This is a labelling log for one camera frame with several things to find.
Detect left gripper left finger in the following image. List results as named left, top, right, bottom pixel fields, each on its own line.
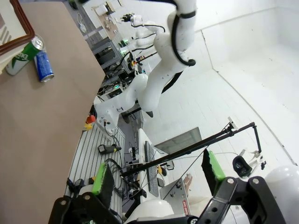
left=48, top=163, right=122, bottom=224

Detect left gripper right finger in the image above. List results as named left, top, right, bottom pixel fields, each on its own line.
left=198, top=149, right=287, bottom=224

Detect blue drink can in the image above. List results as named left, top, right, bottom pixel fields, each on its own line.
left=34, top=50, right=55, bottom=83

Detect green drink can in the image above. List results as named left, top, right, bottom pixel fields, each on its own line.
left=6, top=34, right=45, bottom=76

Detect cream basket brown rim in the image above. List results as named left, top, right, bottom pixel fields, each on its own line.
left=0, top=0, right=36, bottom=76

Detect black VR headset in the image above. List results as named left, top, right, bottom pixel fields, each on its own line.
left=233, top=155, right=253, bottom=178

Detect white headset stand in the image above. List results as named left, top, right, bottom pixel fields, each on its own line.
left=239, top=149, right=267, bottom=171

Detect black handheld scanner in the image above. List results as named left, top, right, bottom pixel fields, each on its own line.
left=98, top=144, right=122, bottom=154

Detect grey metal plate red label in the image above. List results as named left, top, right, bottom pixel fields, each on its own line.
left=160, top=177, right=190, bottom=217

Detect black boom pole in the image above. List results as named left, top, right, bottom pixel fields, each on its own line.
left=120, top=121, right=264, bottom=178

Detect black keyboard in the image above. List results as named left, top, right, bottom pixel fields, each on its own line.
left=144, top=140, right=160, bottom=197

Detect grey flat monitor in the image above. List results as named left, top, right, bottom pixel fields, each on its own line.
left=154, top=127, right=202, bottom=155

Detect red emergency stop button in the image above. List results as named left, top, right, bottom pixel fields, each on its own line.
left=84, top=114, right=97, bottom=130

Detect slotted aluminium base plate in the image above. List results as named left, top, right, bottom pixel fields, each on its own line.
left=65, top=127, right=126, bottom=199

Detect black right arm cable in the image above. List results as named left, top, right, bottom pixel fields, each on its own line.
left=171, top=11, right=197, bottom=68

